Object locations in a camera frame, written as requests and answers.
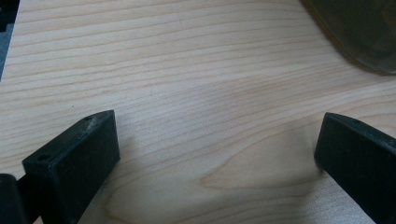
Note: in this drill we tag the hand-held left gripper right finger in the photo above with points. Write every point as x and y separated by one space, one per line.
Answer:
361 158

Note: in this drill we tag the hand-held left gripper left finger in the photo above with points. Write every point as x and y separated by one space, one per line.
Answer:
77 161

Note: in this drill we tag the brown transparent storage box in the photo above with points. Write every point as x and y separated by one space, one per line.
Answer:
358 28

